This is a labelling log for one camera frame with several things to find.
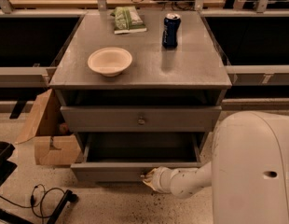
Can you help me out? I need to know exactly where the white paper bowl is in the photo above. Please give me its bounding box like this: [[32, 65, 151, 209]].
[[88, 48, 132, 77]]

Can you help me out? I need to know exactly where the grey top drawer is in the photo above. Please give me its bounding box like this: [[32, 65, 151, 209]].
[[61, 106, 221, 133]]

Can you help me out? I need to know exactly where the blue soda can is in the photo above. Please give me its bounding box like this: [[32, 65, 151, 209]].
[[162, 13, 181, 49]]

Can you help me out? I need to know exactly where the grey wooden drawer cabinet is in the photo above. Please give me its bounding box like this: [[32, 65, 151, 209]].
[[48, 9, 233, 154]]

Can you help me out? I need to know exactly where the brown cardboard box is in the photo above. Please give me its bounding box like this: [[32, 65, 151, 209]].
[[16, 89, 83, 166]]

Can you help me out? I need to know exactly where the grey drawer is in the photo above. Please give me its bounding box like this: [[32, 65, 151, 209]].
[[71, 133, 200, 182], [61, 106, 221, 133]]

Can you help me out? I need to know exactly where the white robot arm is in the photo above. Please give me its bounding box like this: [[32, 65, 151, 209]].
[[143, 111, 289, 224]]

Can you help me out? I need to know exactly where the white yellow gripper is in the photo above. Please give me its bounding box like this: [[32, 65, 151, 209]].
[[143, 167, 172, 193]]

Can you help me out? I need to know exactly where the green snack bag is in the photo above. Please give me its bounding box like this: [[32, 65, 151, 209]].
[[111, 7, 147, 35]]

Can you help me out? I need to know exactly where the black cable on floor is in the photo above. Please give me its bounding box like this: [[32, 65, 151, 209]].
[[0, 183, 66, 219]]

